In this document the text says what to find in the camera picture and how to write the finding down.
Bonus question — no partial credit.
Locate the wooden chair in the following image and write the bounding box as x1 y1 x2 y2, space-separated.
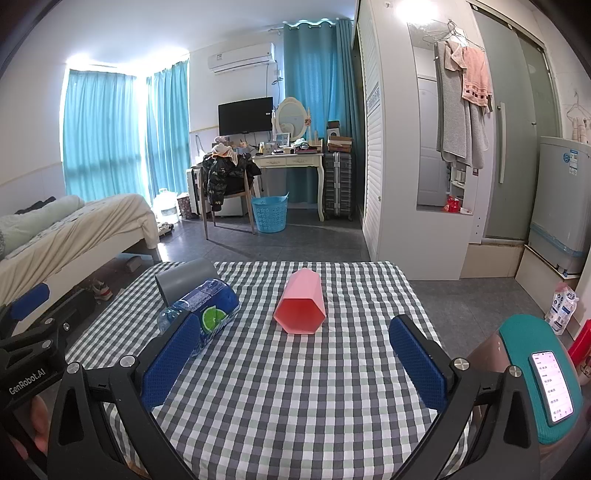
199 157 258 241

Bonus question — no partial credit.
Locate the white refill bag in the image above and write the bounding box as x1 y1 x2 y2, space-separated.
545 282 580 335

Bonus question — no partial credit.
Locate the teal window curtain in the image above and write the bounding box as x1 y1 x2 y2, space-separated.
146 62 191 205
62 69 149 201

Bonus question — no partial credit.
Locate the dark grey suitcase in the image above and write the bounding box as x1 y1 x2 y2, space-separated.
322 151 354 221

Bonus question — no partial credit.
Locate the white washing machine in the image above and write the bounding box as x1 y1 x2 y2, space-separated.
527 135 591 278

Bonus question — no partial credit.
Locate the blue laundry basket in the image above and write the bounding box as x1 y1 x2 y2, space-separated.
250 193 290 234

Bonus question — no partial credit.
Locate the pink towel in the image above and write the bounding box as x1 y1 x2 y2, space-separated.
462 46 494 112

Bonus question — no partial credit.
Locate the smartphone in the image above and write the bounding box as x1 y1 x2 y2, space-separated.
529 351 575 426

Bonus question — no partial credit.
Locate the black television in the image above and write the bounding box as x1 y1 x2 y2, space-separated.
218 97 274 136

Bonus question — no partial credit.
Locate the cream dressing table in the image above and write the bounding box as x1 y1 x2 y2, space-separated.
252 151 325 222

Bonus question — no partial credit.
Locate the grey towel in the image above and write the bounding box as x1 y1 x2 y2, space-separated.
435 41 490 168

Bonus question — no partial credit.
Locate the black jacket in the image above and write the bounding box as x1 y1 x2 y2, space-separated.
202 154 262 213

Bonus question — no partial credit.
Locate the stack of cardboard boxes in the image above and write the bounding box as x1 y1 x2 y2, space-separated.
326 121 354 154

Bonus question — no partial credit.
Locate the white air conditioner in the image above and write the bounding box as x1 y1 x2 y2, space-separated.
207 42 277 75

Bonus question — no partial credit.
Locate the person's left hand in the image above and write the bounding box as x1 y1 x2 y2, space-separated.
9 394 51 462

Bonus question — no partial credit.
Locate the large water jug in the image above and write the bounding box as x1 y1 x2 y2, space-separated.
151 188 180 224

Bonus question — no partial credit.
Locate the checkered tablecloth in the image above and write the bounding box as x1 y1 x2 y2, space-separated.
65 261 472 480

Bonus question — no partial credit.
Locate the frosted glass door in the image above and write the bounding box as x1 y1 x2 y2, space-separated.
471 4 563 241

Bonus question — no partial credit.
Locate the pale green pillow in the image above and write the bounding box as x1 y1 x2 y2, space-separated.
0 195 86 259

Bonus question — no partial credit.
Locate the bed with beige blanket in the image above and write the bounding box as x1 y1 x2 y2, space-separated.
0 194 160 306

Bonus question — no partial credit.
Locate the teal cushioned stool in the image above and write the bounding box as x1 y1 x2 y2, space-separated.
465 314 585 446

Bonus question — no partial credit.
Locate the white oval mirror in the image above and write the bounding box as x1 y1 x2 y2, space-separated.
272 96 309 140

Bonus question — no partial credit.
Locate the beige towel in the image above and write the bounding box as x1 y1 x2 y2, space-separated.
444 41 468 73

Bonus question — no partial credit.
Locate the grey cup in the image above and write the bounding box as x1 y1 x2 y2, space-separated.
154 258 218 308

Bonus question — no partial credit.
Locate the blue-label plastic water bottle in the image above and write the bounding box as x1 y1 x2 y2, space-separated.
157 278 241 358

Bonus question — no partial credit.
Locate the pink cup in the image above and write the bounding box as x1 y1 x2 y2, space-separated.
272 269 328 336

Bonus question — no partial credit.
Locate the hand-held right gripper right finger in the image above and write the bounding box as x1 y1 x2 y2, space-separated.
388 314 543 480

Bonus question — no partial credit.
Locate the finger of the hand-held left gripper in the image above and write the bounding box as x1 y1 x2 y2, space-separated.
0 282 95 346

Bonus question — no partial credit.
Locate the tall teal curtain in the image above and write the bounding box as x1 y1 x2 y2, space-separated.
283 18 366 205

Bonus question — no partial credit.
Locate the red container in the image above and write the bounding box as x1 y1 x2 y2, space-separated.
568 322 591 370

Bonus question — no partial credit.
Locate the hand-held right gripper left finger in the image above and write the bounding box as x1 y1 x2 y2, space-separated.
46 311 204 480

